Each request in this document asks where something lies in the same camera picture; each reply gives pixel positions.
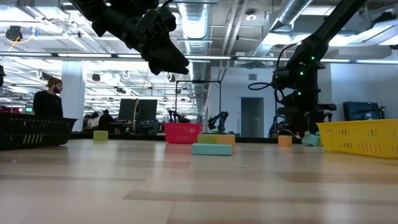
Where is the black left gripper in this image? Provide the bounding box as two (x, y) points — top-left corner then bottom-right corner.
(123, 29), (190, 75)

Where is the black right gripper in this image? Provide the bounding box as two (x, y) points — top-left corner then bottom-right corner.
(278, 91), (337, 138)

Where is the teal foam block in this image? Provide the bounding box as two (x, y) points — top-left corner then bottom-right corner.
(192, 143), (234, 156)
(302, 133), (323, 147)

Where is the orange foam wedge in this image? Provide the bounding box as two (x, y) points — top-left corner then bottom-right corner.
(277, 134), (294, 147)

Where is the orange foam cube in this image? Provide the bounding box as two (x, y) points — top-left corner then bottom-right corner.
(216, 134), (236, 154)

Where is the green foam block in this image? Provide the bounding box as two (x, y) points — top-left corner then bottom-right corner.
(197, 134), (218, 144)

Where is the green foam cube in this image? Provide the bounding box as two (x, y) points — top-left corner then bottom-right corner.
(93, 130), (109, 142)

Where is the black computer monitor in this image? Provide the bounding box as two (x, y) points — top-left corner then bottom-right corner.
(138, 99), (158, 122)
(118, 98), (140, 122)

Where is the blue equipment case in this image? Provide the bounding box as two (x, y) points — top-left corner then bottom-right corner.
(343, 101), (386, 121)

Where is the yellow plastic basket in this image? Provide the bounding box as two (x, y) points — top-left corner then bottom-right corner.
(316, 119), (398, 159)

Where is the dark door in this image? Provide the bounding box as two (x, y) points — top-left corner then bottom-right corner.
(241, 96), (265, 138)

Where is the red plastic basket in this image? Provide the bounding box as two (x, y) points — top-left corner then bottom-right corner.
(163, 123), (203, 145)

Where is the LED light bar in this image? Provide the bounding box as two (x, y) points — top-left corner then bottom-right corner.
(0, 52), (398, 65)

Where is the person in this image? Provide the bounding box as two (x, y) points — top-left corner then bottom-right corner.
(98, 109), (115, 133)
(88, 111), (100, 129)
(32, 77), (64, 118)

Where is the white pillar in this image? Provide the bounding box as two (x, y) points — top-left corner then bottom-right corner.
(60, 60), (87, 133)

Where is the black plastic basket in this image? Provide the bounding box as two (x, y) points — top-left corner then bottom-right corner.
(0, 111), (78, 151)

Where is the black metal stand frame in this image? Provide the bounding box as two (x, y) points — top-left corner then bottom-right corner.
(175, 80), (223, 125)

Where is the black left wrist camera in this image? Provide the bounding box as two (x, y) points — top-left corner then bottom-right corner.
(135, 6), (177, 34)

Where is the silver ventilation duct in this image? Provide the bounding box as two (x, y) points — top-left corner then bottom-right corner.
(177, 0), (214, 82)

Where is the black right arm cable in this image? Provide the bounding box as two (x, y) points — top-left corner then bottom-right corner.
(248, 42), (299, 105)

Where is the black aluminium table frame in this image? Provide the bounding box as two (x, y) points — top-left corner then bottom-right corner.
(70, 132), (302, 144)

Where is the black device with yellow cable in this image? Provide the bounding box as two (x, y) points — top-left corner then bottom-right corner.
(4, 26), (37, 52)

